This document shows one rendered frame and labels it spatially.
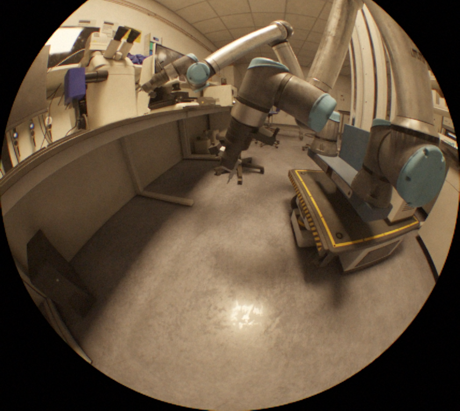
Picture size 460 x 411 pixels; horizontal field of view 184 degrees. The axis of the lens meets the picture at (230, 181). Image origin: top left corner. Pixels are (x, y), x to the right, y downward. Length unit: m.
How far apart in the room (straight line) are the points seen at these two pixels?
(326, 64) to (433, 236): 1.62
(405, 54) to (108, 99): 0.80
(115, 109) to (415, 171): 0.81
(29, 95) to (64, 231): 0.96
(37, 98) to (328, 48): 1.02
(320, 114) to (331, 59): 0.22
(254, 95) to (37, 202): 1.36
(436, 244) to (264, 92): 1.74
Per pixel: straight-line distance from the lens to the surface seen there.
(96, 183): 1.39
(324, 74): 0.46
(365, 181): 0.56
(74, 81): 0.52
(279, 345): 0.76
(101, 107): 0.57
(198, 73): 0.61
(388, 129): 0.53
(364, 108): 0.94
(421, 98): 0.40
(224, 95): 2.73
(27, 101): 0.82
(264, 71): 0.33
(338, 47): 0.50
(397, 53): 0.43
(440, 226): 1.72
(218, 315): 0.74
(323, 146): 0.89
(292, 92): 0.31
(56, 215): 1.33
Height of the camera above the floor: 0.74
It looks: 29 degrees down
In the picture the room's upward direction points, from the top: 2 degrees counter-clockwise
